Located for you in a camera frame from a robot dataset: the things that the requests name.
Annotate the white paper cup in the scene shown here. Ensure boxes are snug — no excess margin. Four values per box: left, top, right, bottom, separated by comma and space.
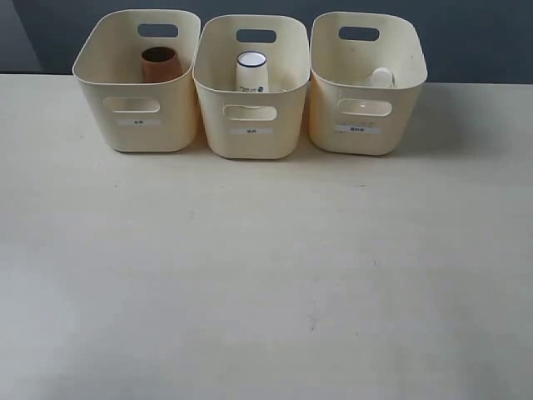
235, 51, 269, 93

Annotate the clear plastic bottle white cap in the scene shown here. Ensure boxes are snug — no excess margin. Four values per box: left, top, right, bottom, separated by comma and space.
351, 67, 396, 116

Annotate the brown wooden cup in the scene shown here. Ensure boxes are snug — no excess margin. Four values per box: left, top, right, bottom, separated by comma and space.
141, 47, 182, 83

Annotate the middle cream plastic bin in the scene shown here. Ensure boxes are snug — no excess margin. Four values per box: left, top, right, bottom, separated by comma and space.
192, 15, 310, 159

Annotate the cream plastic bin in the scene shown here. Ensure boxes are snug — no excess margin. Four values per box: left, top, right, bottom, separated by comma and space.
72, 9, 201, 153
309, 12, 428, 156
192, 15, 310, 159

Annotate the right cream plastic bin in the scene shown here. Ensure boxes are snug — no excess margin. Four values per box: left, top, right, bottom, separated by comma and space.
309, 12, 428, 156

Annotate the left cream plastic bin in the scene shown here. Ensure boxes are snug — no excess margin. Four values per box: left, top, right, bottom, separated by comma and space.
72, 9, 201, 153

